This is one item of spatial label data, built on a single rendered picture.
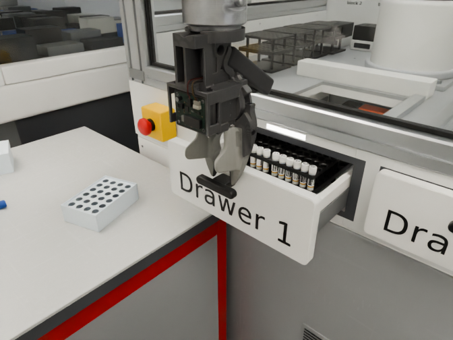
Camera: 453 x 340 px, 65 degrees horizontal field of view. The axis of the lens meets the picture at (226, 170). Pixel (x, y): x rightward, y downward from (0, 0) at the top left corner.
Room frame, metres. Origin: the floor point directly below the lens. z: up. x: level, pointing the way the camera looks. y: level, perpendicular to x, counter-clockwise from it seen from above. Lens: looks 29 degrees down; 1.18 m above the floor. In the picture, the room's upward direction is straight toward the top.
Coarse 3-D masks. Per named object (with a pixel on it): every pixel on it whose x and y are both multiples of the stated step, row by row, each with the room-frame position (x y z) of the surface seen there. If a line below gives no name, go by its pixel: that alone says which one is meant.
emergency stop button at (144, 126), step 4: (140, 120) 0.75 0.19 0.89; (144, 120) 0.75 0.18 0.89; (140, 124) 0.75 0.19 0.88; (144, 124) 0.74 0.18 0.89; (148, 124) 0.74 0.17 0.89; (140, 128) 0.75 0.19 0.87; (144, 128) 0.74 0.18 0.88; (148, 128) 0.74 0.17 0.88; (140, 132) 0.75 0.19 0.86; (144, 132) 0.74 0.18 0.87; (148, 132) 0.74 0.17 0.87
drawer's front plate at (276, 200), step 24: (168, 144) 0.57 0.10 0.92; (192, 168) 0.53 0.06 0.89; (192, 192) 0.53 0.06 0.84; (240, 192) 0.46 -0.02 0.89; (264, 192) 0.43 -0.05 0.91; (288, 192) 0.40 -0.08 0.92; (312, 192) 0.40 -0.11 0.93; (216, 216) 0.49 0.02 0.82; (264, 216) 0.42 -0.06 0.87; (288, 216) 0.40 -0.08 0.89; (312, 216) 0.37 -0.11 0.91; (264, 240) 0.42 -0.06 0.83; (288, 240) 0.40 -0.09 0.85; (312, 240) 0.38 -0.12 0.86
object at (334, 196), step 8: (352, 168) 0.52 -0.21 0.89; (344, 176) 0.50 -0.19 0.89; (328, 184) 0.57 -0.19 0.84; (336, 184) 0.47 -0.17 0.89; (344, 184) 0.48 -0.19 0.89; (320, 192) 0.45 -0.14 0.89; (328, 192) 0.45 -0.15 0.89; (336, 192) 0.47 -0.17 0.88; (344, 192) 0.48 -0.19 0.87; (328, 200) 0.45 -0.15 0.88; (336, 200) 0.46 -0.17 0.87; (344, 200) 0.49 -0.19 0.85; (328, 208) 0.44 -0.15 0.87; (336, 208) 0.47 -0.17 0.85; (320, 216) 0.43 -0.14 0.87; (328, 216) 0.45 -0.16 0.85; (320, 224) 0.43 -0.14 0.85
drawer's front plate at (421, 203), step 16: (384, 176) 0.44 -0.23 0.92; (400, 176) 0.44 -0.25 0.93; (384, 192) 0.44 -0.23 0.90; (400, 192) 0.43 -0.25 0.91; (416, 192) 0.41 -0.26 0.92; (432, 192) 0.40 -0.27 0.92; (448, 192) 0.40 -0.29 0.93; (368, 208) 0.45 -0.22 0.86; (384, 208) 0.44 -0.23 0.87; (400, 208) 0.42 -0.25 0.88; (416, 208) 0.41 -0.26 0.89; (432, 208) 0.40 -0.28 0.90; (448, 208) 0.39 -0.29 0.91; (368, 224) 0.45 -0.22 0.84; (384, 224) 0.43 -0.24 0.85; (400, 224) 0.42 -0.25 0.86; (416, 224) 0.41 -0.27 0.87; (432, 224) 0.39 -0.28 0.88; (448, 224) 0.38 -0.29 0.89; (384, 240) 0.43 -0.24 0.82; (400, 240) 0.41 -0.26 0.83; (416, 240) 0.40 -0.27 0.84; (448, 240) 0.38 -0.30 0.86; (432, 256) 0.38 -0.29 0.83; (448, 256) 0.37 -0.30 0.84
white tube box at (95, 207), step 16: (80, 192) 0.60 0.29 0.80; (96, 192) 0.60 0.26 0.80; (112, 192) 0.60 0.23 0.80; (128, 192) 0.61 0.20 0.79; (64, 208) 0.55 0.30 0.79; (80, 208) 0.55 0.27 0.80; (96, 208) 0.55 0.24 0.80; (112, 208) 0.56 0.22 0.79; (80, 224) 0.54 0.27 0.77; (96, 224) 0.52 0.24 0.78
